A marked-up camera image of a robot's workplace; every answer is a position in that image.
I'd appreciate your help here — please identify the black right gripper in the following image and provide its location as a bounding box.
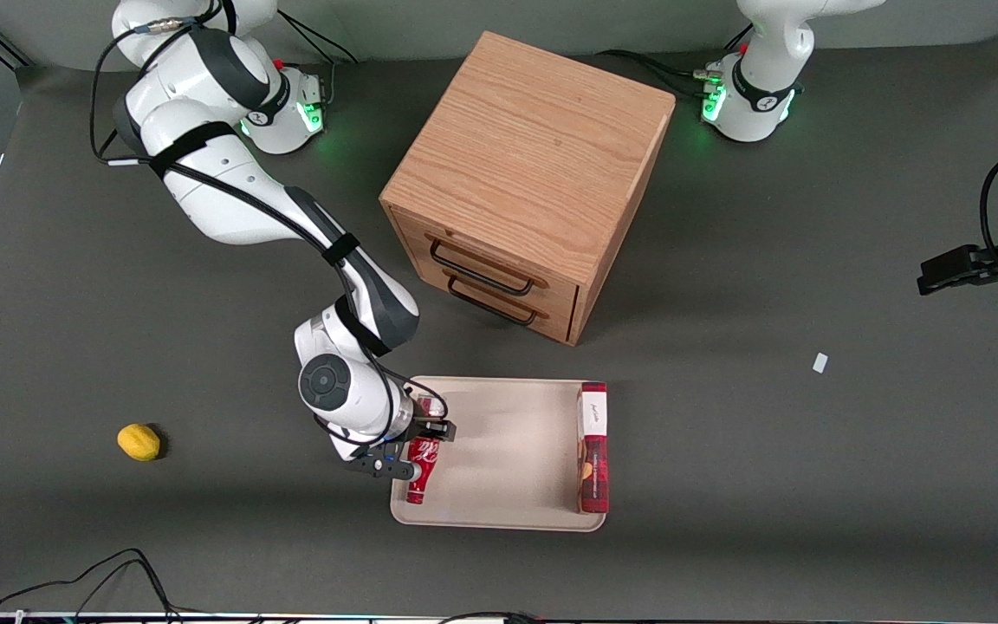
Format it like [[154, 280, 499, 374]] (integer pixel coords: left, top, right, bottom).
[[343, 400, 457, 484]]

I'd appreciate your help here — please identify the red coke bottle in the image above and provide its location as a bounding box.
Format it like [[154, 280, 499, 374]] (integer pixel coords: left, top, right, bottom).
[[405, 397, 445, 506]]

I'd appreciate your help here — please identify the beige rectangular tray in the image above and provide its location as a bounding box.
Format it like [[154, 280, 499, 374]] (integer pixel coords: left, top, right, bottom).
[[390, 375, 608, 532]]

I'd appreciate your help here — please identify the red snack box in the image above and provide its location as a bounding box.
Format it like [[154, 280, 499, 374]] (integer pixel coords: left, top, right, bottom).
[[575, 381, 611, 515]]

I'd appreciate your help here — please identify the yellow lemon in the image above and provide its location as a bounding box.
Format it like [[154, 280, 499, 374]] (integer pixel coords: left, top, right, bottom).
[[116, 423, 162, 462]]

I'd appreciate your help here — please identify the wooden two-drawer cabinet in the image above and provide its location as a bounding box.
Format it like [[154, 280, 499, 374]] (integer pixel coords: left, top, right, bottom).
[[379, 31, 677, 347]]

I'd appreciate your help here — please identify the black metal drawer handle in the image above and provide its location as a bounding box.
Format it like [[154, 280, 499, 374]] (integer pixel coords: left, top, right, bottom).
[[446, 276, 541, 328], [428, 237, 537, 297]]

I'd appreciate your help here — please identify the black table edge cable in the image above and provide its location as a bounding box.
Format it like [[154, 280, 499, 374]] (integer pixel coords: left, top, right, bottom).
[[437, 610, 545, 624]]

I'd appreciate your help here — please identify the black loose table cable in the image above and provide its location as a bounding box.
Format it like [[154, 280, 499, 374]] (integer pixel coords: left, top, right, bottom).
[[0, 537, 184, 624]]

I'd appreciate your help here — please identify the black left arm base cable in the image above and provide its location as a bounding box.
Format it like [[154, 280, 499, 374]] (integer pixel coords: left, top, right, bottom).
[[594, 24, 755, 98]]

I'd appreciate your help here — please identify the black arm base cable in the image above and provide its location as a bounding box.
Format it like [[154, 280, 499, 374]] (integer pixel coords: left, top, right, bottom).
[[277, 10, 360, 107], [594, 24, 755, 98]]

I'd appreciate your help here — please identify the black right arm base cable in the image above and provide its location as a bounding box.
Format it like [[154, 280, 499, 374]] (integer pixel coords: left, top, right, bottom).
[[277, 10, 360, 107]]

